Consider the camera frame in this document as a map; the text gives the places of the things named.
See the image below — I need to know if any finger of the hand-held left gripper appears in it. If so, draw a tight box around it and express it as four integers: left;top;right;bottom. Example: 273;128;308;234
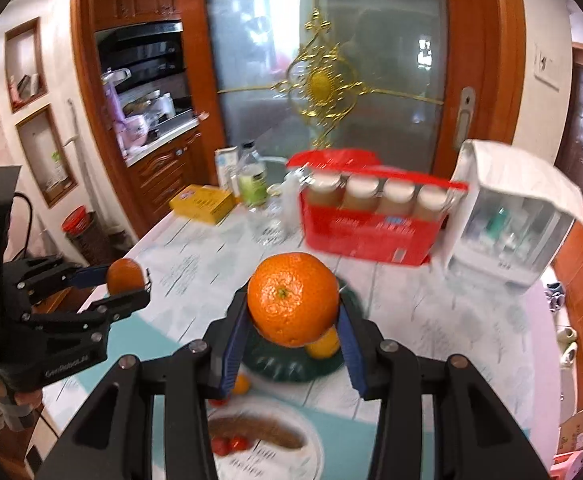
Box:
4;255;111;307
26;286;152;342

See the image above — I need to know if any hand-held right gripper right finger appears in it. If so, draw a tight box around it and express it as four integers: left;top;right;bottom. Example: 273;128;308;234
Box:
334;295;547;480

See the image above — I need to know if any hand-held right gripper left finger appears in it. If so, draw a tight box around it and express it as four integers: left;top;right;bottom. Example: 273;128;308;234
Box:
39;287;252;480

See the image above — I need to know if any dark green leaf-shaped plate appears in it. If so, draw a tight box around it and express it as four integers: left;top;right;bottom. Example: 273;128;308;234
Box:
240;275;372;384

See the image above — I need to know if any large orange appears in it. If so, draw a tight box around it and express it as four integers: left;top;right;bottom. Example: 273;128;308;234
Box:
247;252;340;348

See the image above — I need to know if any brown overripe banana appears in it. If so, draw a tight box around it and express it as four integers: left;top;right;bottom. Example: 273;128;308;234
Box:
208;412;306;450

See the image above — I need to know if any person's left hand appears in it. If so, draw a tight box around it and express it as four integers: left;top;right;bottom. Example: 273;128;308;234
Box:
0;386;43;431

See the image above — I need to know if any small yellow-orange citrus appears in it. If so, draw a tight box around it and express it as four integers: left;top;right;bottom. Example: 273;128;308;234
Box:
305;327;342;359

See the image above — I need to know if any red bucket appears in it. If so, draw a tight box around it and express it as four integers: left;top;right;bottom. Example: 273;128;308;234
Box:
62;207;97;236

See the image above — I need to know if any red paper cup package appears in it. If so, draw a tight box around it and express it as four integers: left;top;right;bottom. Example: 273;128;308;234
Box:
286;149;469;267

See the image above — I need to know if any wooden kitchen cabinet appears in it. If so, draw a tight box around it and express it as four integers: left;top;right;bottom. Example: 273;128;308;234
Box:
70;0;222;241

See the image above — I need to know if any yellow cardboard box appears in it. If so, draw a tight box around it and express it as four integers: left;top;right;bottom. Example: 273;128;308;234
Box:
169;184;237;225

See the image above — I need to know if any clear glass cup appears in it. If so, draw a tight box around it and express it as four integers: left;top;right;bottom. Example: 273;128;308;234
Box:
252;200;297;247

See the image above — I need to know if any clear bottle with green label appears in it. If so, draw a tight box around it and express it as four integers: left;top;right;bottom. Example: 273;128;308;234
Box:
238;141;268;208

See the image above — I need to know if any white carton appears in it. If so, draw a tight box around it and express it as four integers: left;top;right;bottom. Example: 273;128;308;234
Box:
215;146;241;196

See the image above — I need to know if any white countertop appliance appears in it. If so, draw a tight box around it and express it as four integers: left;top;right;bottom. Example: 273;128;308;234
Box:
444;139;583;287

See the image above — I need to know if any white slipper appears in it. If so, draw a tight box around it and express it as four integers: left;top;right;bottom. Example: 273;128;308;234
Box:
557;327;579;367

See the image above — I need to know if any wooden frosted glass door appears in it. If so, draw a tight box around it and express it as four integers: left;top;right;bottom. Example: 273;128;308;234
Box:
176;0;527;181

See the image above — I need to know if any black cable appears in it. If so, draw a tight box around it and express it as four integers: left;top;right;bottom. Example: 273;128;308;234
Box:
12;192;42;261

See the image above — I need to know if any wooden framed wall niche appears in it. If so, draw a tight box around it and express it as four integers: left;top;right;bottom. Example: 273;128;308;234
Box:
15;104;78;208
4;16;48;113

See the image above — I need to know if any white wall switch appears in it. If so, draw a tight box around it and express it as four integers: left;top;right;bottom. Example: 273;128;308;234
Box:
534;45;562;92

